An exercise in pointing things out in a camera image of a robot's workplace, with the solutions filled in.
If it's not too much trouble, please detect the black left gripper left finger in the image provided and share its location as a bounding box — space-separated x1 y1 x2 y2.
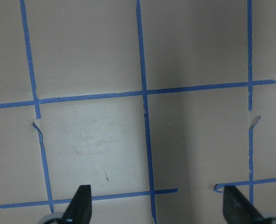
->
62 185 92 224

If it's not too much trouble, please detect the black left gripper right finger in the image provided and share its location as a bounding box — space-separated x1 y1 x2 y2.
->
222 185 264 224

